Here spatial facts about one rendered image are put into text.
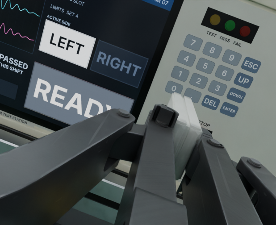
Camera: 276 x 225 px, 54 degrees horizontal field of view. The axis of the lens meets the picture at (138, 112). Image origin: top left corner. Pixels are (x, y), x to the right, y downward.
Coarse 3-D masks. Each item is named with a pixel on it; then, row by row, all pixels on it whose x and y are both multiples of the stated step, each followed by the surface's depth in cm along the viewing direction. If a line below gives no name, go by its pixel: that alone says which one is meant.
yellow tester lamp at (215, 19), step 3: (213, 15) 24; (216, 15) 24; (210, 18) 24; (213, 18) 24; (216, 18) 24; (219, 18) 24; (210, 21) 24; (213, 21) 24; (216, 21) 24; (219, 21) 24; (213, 24) 24; (216, 24) 24
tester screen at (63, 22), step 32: (0, 0) 25; (32, 0) 25; (64, 0) 25; (96, 0) 24; (128, 0) 24; (160, 0) 24; (0, 32) 26; (32, 32) 26; (96, 32) 25; (128, 32) 25; (160, 32) 25; (0, 64) 27; (32, 64) 27; (64, 64) 26; (0, 96) 28; (128, 96) 27
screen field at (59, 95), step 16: (32, 80) 27; (48, 80) 27; (64, 80) 27; (80, 80) 27; (32, 96) 28; (48, 96) 27; (64, 96) 27; (80, 96) 27; (96, 96) 27; (112, 96) 27; (48, 112) 28; (64, 112) 28; (80, 112) 28; (96, 112) 27
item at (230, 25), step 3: (228, 21) 24; (231, 21) 24; (225, 24) 24; (228, 24) 24; (231, 24) 24; (234, 24) 24; (225, 27) 24; (228, 27) 24; (231, 27) 24; (234, 27) 24; (228, 30) 24
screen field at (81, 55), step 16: (48, 32) 26; (64, 32) 25; (48, 48) 26; (64, 48) 26; (80, 48) 26; (96, 48) 26; (112, 48) 25; (80, 64) 26; (96, 64) 26; (112, 64) 26; (128, 64) 26; (144, 64) 25; (128, 80) 26
